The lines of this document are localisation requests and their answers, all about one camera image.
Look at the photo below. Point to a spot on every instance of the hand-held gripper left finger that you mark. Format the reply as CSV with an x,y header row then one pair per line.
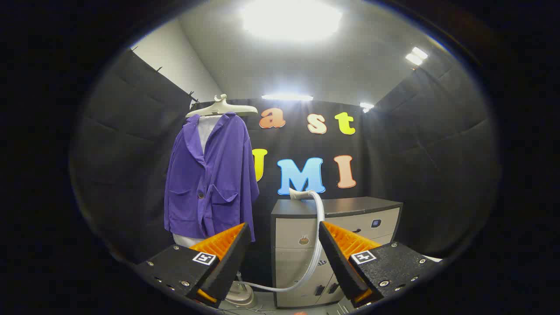
x,y
232,258

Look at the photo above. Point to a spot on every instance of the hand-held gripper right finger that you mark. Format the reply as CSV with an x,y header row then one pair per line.
x,y
339,262

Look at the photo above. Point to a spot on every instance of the white garment steamer base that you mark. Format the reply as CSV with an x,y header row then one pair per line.
x,y
240,299

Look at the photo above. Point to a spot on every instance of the purple jacket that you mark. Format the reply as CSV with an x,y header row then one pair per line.
x,y
218,175

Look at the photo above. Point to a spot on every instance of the white garment form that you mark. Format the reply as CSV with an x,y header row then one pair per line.
x,y
206,129

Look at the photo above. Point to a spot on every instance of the white clothes hanger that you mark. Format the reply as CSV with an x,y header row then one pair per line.
x,y
223,107

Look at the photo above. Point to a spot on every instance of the grey cabinet with dark top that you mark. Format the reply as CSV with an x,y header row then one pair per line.
x,y
291,236

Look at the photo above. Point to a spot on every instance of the white flat board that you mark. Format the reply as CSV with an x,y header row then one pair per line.
x,y
433,259

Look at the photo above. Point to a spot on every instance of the small ceiling light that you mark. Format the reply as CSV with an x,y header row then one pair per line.
x,y
366,106

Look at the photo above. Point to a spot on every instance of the long ceiling light bar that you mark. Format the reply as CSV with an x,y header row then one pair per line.
x,y
286,97

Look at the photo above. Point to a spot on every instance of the double ceiling light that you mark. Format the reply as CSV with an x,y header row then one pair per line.
x,y
416,56

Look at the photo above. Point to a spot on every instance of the large ceiling light panel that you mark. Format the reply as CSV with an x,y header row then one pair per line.
x,y
291,19

